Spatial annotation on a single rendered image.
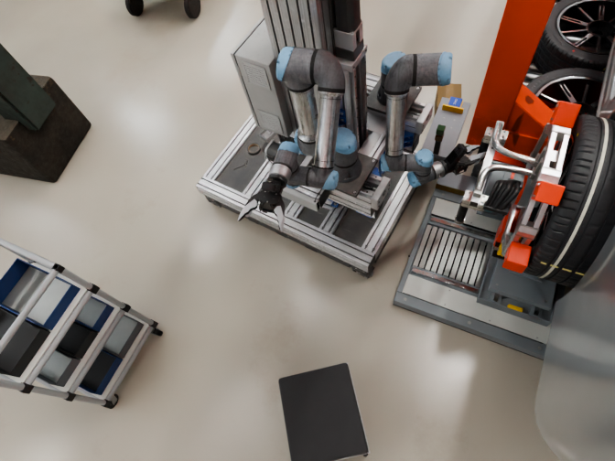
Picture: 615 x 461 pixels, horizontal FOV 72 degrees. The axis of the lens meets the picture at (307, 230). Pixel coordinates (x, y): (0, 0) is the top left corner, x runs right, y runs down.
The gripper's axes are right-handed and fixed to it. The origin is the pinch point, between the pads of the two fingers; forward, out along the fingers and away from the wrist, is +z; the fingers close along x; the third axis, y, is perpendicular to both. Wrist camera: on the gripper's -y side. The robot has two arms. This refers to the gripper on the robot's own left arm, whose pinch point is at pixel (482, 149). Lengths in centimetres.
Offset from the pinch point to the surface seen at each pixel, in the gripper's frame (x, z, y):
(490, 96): -21.6, 15.5, -5.4
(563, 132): 22.7, 11.7, -29.0
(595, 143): 34, 13, -35
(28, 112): -173, -225, 26
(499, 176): 19.5, -6.2, -8.2
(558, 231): 54, -8, -20
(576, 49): -58, 104, 33
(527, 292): 54, 8, 61
